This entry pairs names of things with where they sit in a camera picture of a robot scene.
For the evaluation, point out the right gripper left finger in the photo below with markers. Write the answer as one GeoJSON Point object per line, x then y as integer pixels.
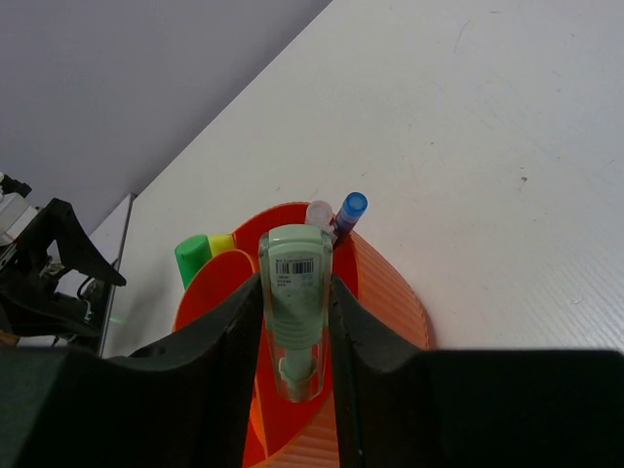
{"type": "Point", "coordinates": [182, 401]}

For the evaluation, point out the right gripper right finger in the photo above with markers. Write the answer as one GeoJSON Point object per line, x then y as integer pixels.
{"type": "Point", "coordinates": [397, 405]}

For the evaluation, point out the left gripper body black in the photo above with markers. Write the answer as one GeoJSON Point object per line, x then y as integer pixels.
{"type": "Point", "coordinates": [54, 281]}

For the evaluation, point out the green black highlighter marker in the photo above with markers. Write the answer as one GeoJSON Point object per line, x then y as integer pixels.
{"type": "Point", "coordinates": [194, 252]}

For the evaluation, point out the green correction tape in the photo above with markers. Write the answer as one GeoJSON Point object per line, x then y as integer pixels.
{"type": "Point", "coordinates": [295, 265]}

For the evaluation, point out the blue pen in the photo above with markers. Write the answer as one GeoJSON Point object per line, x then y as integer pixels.
{"type": "Point", "coordinates": [352, 209]}

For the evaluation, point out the green pen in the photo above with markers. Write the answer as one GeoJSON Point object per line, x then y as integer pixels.
{"type": "Point", "coordinates": [319, 213]}

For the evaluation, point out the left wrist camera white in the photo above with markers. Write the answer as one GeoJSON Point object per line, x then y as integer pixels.
{"type": "Point", "coordinates": [15, 211]}

